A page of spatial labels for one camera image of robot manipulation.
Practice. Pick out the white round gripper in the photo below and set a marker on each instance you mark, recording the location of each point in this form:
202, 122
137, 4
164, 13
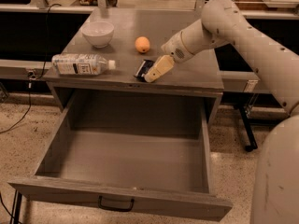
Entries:
173, 49

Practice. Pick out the dark blue rxbar wrapper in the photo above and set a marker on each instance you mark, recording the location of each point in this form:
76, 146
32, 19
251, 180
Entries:
143, 69

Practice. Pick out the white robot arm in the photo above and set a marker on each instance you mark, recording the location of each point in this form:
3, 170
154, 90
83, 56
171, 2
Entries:
276, 190

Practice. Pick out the open grey top drawer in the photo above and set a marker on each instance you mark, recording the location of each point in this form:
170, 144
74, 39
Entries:
153, 148

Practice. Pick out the orange fruit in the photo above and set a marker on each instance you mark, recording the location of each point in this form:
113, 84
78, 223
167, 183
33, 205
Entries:
142, 44

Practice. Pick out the grey wooden cabinet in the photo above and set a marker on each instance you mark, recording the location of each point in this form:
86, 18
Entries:
199, 76

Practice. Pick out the white ceramic bowl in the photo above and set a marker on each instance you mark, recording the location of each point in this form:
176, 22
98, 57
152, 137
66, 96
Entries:
98, 33

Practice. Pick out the clear plastic water bottle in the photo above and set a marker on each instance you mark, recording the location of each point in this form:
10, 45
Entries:
82, 64

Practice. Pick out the wooden box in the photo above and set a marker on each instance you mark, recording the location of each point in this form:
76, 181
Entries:
251, 4

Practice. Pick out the black drawer handle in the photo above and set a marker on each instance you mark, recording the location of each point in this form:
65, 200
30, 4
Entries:
115, 205

